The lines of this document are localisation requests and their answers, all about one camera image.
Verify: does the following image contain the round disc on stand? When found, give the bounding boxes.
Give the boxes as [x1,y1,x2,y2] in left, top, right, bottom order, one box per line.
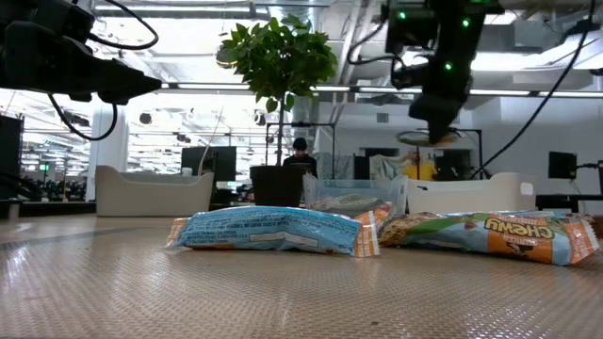
[395,127,466,181]

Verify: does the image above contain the clear plastic bin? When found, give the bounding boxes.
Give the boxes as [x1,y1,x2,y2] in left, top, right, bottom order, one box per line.
[303,173,409,218]

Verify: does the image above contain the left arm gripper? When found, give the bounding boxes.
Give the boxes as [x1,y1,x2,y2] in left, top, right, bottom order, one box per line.
[0,0,163,106]

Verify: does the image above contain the yellow object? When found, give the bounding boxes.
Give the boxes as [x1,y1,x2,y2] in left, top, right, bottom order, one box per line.
[401,159,439,183]

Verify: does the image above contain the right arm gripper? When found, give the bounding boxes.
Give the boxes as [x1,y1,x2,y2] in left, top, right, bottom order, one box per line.
[407,64,473,146]

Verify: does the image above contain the dark cabinet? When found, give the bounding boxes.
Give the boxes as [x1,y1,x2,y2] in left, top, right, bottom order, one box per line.
[0,114,24,203]

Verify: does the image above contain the brown mat with black border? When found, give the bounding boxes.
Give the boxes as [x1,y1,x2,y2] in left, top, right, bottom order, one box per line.
[0,220,603,339]

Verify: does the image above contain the green leafy small tree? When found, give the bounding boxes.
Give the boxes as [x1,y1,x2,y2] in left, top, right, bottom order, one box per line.
[216,13,339,167]

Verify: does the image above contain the white plastic bin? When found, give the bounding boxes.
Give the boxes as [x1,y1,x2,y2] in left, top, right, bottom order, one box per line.
[405,171,538,216]

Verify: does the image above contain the light blue granola bar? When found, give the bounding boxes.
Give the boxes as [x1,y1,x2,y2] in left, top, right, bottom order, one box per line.
[165,204,382,259]

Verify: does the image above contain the grey white cloth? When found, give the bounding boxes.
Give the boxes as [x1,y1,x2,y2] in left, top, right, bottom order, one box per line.
[367,153,407,183]

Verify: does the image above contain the red white granola bar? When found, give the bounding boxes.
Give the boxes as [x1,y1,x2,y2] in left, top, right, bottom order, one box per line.
[311,193,393,213]

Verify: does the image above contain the black table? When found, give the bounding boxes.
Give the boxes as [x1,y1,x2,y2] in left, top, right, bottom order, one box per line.
[535,192,603,214]

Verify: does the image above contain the small black square monitor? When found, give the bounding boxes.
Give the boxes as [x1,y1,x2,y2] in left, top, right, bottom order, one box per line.
[547,151,579,181]

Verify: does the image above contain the green orange Chewy granola bar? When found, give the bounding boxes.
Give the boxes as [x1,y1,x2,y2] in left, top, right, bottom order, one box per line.
[375,210,601,267]

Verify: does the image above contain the person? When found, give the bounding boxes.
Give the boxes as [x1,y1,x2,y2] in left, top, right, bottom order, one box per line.
[281,136,319,180]

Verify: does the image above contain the light grey plastic bin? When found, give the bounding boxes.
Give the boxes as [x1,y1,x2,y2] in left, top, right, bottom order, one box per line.
[95,164,216,218]

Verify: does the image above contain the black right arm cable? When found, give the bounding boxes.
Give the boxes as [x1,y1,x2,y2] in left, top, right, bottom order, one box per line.
[468,0,597,180]

